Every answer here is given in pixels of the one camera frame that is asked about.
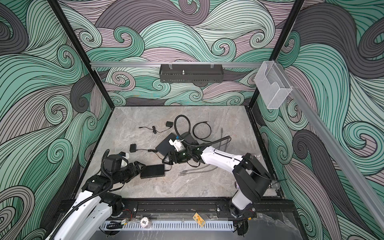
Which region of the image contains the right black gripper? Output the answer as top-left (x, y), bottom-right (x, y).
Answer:
top-left (161, 148), bottom-right (193, 166)

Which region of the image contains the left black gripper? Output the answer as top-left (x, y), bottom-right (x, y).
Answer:
top-left (113, 160), bottom-right (147, 185)

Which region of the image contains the small black ribbed switch box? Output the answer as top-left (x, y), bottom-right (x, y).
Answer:
top-left (140, 164), bottom-right (165, 179)

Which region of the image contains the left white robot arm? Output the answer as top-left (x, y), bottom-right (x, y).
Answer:
top-left (47, 161), bottom-right (146, 240)

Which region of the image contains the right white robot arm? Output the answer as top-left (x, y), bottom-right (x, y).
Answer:
top-left (168, 146), bottom-right (273, 218)

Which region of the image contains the yellow tag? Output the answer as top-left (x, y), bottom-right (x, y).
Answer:
top-left (193, 213), bottom-right (206, 228)

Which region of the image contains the glittery microphone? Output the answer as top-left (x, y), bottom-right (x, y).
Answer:
top-left (270, 181), bottom-right (281, 191)

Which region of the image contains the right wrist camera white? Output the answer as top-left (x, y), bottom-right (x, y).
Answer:
top-left (169, 139), bottom-right (186, 152)

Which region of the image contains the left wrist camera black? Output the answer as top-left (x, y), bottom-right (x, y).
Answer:
top-left (104, 152), bottom-right (129, 173)

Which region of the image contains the black looped usb cable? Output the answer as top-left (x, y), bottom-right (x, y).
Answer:
top-left (191, 121), bottom-right (214, 142)

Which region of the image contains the grey ethernet cable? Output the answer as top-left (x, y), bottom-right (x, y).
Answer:
top-left (178, 127), bottom-right (228, 177)

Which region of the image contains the large black switch box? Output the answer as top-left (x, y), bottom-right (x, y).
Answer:
top-left (155, 131), bottom-right (199, 157)

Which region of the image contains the black wall power adapter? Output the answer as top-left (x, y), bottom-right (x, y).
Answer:
top-left (166, 121), bottom-right (174, 128)

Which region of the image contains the black adapter cable with barrel plug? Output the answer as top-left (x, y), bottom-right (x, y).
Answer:
top-left (138, 125), bottom-right (173, 135)

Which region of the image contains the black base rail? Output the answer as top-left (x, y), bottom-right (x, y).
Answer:
top-left (122, 197), bottom-right (243, 219)

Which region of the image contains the white slotted cable duct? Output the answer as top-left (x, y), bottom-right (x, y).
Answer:
top-left (115, 221), bottom-right (234, 232)

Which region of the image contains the black perforated wall tray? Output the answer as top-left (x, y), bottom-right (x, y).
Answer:
top-left (159, 65), bottom-right (224, 84)

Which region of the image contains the clear plastic wall bin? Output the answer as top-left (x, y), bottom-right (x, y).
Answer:
top-left (254, 61), bottom-right (292, 110)

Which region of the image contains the aluminium wall rail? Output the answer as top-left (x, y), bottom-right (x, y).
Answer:
top-left (90, 61), bottom-right (263, 69)

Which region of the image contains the black corner frame post right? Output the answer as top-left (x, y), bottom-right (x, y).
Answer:
top-left (249, 1), bottom-right (304, 109)

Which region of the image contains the black corner frame post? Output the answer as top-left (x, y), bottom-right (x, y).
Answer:
top-left (249, 1), bottom-right (304, 109)
top-left (47, 0), bottom-right (115, 111)

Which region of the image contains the black corner frame post left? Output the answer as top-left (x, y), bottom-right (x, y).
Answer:
top-left (47, 0), bottom-right (115, 111)

